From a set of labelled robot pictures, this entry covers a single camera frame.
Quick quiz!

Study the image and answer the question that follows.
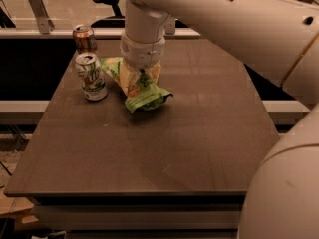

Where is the grey table drawer base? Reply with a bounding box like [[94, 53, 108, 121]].
[[32, 195, 244, 233]]

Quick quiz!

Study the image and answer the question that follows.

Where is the cardboard box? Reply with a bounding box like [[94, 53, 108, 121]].
[[0, 188, 44, 231]]

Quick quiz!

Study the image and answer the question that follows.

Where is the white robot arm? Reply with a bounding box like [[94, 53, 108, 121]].
[[122, 0, 319, 239]]

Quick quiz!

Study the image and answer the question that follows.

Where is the middle metal glass bracket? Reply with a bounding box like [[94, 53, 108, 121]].
[[164, 16, 175, 35]]

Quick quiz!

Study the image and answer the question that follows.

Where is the white green 7up can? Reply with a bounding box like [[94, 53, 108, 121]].
[[75, 53, 108, 101]]

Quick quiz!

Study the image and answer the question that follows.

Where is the brown soda can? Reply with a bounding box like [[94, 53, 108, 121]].
[[73, 24, 97, 54]]

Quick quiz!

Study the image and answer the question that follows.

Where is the left metal glass bracket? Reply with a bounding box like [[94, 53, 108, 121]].
[[28, 0, 55, 34]]

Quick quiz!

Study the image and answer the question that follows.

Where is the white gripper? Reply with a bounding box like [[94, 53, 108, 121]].
[[120, 32, 165, 96]]

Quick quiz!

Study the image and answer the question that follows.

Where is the black office chair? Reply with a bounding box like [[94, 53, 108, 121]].
[[90, 0, 127, 29]]

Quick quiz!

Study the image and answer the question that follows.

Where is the green rice chip bag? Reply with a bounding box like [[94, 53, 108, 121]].
[[100, 57, 171, 113]]

